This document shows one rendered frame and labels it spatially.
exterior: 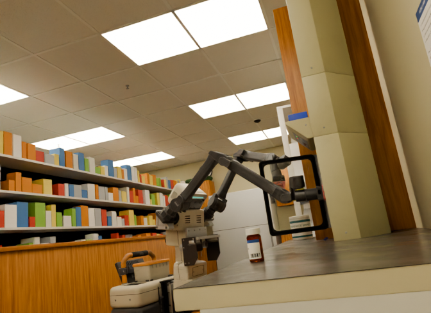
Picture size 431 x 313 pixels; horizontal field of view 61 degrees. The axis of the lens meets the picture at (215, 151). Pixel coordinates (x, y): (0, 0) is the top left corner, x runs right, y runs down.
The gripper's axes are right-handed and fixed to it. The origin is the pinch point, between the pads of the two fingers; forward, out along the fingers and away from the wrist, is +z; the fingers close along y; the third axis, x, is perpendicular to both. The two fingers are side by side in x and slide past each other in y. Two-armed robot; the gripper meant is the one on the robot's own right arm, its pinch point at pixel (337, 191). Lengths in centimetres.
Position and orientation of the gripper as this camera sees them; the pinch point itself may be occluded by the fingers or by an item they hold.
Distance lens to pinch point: 185.3
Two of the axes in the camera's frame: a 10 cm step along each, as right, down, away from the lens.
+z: 9.5, -1.6, -2.6
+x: 1.0, 9.7, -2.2
